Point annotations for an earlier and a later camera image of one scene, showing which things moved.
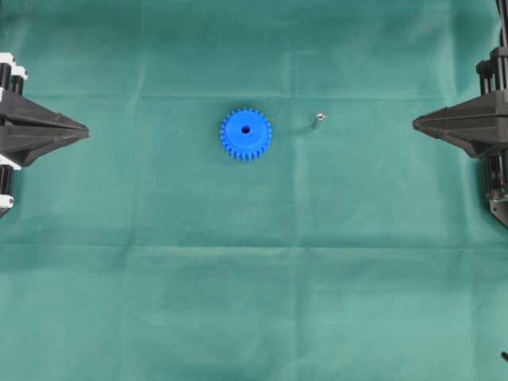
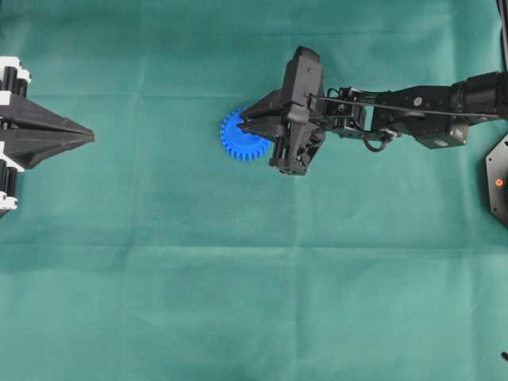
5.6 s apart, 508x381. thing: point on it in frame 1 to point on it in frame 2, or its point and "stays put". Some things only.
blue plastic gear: [246, 134] stays put
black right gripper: [479, 126] to [299, 132]
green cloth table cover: [252, 201] stays put
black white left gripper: [22, 137] stays put
